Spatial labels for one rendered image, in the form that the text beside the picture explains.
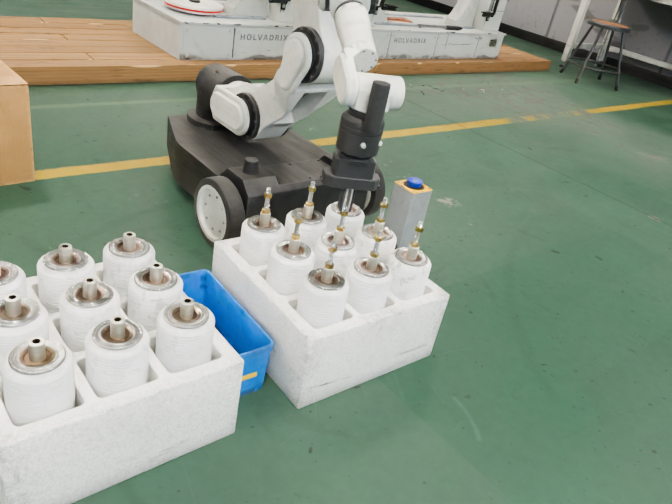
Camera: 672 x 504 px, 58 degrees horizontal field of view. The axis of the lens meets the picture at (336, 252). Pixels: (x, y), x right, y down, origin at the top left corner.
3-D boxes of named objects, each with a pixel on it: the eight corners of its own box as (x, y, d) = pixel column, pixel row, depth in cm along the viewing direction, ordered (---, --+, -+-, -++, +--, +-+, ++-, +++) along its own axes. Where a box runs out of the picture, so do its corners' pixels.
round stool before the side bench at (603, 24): (576, 71, 525) (597, 16, 502) (630, 90, 494) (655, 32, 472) (544, 73, 494) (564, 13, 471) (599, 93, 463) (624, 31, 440)
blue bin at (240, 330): (159, 321, 139) (161, 277, 134) (203, 309, 146) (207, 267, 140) (222, 406, 120) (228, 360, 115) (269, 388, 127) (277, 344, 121)
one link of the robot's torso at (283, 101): (216, 106, 190) (294, 17, 153) (269, 103, 203) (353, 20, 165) (232, 152, 189) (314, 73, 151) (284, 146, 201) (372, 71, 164)
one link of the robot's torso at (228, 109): (207, 120, 196) (210, 79, 190) (259, 116, 209) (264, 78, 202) (241, 144, 184) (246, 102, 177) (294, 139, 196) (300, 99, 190)
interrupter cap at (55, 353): (1, 351, 89) (1, 347, 88) (56, 336, 93) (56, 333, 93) (17, 383, 84) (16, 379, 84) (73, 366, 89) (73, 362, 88)
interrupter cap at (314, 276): (319, 294, 116) (319, 291, 115) (300, 273, 121) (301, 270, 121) (352, 288, 120) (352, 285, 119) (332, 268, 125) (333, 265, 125)
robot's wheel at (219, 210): (191, 228, 178) (195, 165, 168) (206, 225, 181) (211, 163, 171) (226, 262, 166) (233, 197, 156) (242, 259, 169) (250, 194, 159)
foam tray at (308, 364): (208, 304, 148) (213, 241, 139) (334, 272, 171) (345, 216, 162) (297, 410, 123) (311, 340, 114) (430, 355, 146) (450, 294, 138)
